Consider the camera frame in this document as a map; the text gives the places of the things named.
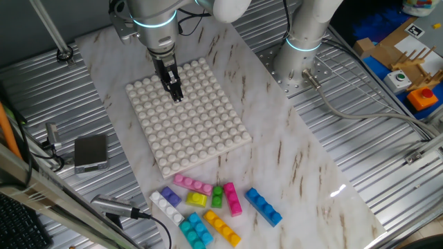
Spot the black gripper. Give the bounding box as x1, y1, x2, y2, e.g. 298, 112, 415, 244
147, 47, 184, 104

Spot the yellow two-stud block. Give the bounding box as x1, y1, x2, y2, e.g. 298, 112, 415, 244
186, 191, 208, 208

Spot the white studded baseplate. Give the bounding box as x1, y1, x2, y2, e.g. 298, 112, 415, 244
125, 57, 253, 180

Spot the light pink four-stud block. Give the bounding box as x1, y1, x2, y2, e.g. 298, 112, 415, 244
172, 174, 214, 197

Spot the silver digital scale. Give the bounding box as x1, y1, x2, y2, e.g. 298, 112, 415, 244
73, 133, 109, 175

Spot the purple two-stud block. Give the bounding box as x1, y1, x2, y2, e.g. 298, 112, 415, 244
160, 186, 182, 208

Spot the green two-stud block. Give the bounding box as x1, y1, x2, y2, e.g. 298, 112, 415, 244
210, 185, 224, 209

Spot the white four-stud block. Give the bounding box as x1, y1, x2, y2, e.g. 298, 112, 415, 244
149, 190, 185, 226

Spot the magenta three-stud block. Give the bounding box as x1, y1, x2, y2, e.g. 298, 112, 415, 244
223, 182, 243, 218

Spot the metal stand pole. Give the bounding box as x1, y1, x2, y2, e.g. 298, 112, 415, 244
29, 0, 75, 66

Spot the white marble pattern board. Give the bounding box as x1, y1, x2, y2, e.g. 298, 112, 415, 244
74, 13, 387, 249

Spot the light blue three-stud block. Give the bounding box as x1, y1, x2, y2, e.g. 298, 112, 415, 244
187, 212, 215, 246

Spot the teal four-stud block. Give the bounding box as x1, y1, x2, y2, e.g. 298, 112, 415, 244
179, 220, 206, 249

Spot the orange four-stud block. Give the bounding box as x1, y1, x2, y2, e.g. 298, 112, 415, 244
203, 209, 242, 248

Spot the blue four-stud block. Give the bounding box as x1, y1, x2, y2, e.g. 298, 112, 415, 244
244, 187, 283, 228

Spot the orange pole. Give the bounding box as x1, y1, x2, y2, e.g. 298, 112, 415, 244
0, 102, 24, 160

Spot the small cardboard box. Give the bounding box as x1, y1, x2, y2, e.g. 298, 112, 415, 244
352, 37, 377, 59

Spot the black keyboard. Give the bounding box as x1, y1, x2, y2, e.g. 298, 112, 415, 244
0, 192, 53, 249

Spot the brown cardboard sheet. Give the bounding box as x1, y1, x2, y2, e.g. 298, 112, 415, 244
372, 17, 418, 72

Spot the grey green-button box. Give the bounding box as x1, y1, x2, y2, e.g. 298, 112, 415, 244
383, 70, 413, 95

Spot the wooden peg rack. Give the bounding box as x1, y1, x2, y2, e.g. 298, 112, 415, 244
390, 46, 443, 91

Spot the white paper sheet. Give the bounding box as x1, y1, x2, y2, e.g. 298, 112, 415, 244
394, 34, 443, 77

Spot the black white marker tag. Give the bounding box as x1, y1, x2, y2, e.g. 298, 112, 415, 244
404, 23, 426, 39

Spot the orange emergency stop button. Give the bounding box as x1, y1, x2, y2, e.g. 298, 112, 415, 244
406, 86, 440, 112

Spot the clear plastic container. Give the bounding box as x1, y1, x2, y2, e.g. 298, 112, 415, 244
401, 0, 439, 17

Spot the grey board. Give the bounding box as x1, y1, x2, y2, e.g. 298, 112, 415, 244
420, 6, 443, 58

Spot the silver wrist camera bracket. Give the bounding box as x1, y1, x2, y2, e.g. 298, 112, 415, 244
109, 9, 140, 45

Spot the small silver camera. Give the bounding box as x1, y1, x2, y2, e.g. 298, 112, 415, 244
46, 122, 62, 150

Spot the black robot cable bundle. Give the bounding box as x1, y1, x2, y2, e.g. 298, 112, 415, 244
280, 0, 293, 39

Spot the silver ribbed camera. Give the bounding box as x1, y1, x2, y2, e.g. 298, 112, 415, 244
90, 194, 141, 219

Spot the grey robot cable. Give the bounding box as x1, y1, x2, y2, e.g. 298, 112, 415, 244
301, 68, 439, 139

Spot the black camera stand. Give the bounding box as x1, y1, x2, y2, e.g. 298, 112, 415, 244
105, 212, 125, 230

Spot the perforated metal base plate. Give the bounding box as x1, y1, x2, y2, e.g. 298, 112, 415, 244
257, 43, 334, 98

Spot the aluminium frame beam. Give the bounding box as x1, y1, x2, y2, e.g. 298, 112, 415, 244
0, 143, 141, 249

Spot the metal corner bracket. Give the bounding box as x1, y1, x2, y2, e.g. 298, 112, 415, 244
404, 150, 425, 165

